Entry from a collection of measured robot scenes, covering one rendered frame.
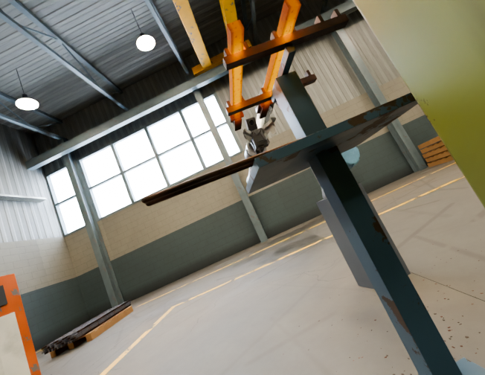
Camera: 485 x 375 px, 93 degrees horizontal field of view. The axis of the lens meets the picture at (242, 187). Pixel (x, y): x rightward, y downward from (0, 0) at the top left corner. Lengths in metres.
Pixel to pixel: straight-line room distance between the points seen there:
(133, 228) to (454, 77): 8.76
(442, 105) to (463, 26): 0.09
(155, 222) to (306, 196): 5.17
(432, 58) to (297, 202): 7.32
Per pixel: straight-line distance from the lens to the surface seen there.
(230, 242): 7.70
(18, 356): 3.57
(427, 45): 0.40
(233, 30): 0.55
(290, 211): 7.59
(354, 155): 1.47
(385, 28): 0.44
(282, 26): 0.63
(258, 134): 1.08
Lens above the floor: 0.65
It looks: 9 degrees up
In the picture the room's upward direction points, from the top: 25 degrees counter-clockwise
